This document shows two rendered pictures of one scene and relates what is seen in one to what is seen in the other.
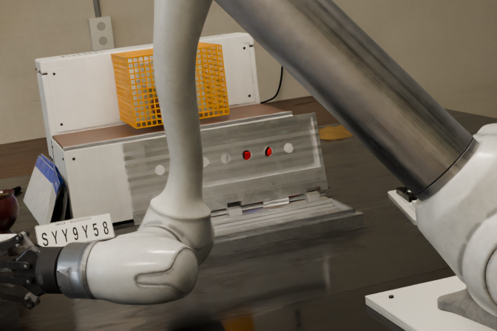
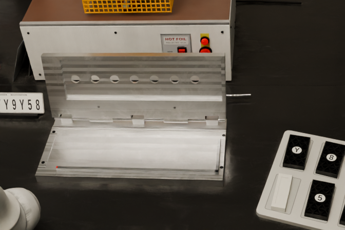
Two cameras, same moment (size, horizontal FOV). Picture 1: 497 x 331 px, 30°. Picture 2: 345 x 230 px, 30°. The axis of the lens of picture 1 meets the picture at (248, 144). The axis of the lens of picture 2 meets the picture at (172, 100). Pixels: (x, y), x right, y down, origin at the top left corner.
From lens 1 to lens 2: 127 cm
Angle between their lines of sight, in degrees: 39
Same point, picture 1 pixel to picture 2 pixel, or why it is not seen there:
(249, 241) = (114, 180)
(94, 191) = not seen: hidden behind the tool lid
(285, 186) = (185, 111)
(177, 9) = not seen: outside the picture
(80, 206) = (37, 65)
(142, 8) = not seen: outside the picture
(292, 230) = (153, 180)
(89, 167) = (42, 40)
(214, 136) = (125, 60)
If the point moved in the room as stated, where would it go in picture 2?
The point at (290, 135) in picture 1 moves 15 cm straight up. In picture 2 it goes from (197, 70) to (194, 16)
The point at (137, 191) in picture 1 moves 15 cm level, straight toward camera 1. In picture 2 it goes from (54, 94) to (26, 135)
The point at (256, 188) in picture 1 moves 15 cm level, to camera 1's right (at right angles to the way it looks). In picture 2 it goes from (157, 108) to (215, 121)
